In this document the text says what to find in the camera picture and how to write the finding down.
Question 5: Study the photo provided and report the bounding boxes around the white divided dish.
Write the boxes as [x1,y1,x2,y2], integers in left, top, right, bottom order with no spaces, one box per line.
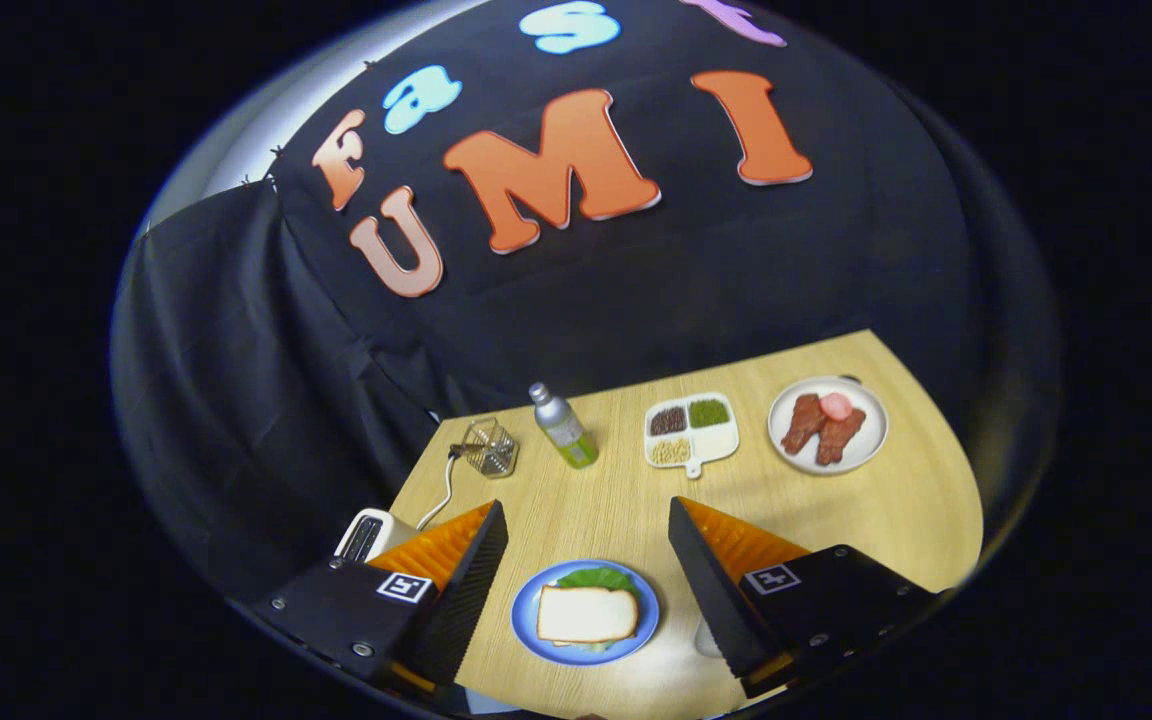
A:
[644,392,740,479]

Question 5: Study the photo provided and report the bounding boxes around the green label metal bottle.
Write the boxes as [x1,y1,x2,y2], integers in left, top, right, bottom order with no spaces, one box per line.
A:
[528,382,599,469]

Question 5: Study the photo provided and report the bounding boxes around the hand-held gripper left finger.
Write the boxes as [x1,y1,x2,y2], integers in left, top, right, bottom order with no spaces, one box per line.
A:
[236,498,510,701]

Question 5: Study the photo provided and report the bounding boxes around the green lettuce leaf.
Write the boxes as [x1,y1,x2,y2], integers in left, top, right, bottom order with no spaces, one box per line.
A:
[556,567,637,591]

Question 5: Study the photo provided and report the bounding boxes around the white power cable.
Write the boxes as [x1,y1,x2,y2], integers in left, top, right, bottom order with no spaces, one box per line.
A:
[416,455,457,531]

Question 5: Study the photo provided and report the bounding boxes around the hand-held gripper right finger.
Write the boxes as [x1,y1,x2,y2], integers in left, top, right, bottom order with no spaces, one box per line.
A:
[667,495,940,701]

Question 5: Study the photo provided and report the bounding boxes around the row of black cloth clips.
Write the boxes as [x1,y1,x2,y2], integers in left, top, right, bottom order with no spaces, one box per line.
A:
[239,60,377,189]

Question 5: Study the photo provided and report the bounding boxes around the brown meat piece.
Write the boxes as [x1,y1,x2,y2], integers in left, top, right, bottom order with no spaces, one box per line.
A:
[781,394,830,456]
[816,407,867,466]

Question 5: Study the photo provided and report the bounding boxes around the blue plate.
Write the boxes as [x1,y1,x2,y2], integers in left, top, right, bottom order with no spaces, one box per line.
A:
[511,559,660,666]

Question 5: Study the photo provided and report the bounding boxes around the white oval plate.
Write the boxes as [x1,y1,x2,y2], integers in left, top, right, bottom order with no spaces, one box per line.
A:
[768,376,889,475]

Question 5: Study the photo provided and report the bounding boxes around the white toaster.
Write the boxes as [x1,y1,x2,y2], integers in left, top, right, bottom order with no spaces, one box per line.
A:
[334,508,419,563]

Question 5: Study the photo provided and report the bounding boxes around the metal wire basket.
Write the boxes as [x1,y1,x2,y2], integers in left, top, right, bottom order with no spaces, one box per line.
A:
[461,418,519,479]

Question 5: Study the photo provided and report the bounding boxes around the toasted bread slice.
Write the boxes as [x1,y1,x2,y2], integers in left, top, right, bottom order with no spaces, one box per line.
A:
[536,586,640,644]

